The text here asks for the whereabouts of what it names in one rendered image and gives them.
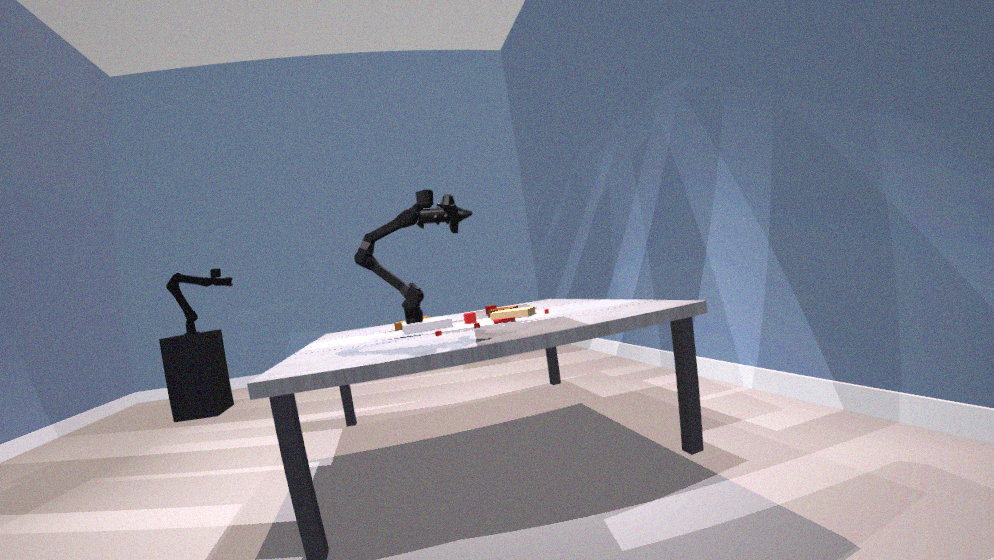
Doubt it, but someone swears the orange flat bar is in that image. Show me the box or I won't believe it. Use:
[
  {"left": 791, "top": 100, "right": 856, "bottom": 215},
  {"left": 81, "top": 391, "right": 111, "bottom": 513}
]
[{"left": 394, "top": 316, "right": 429, "bottom": 330}]

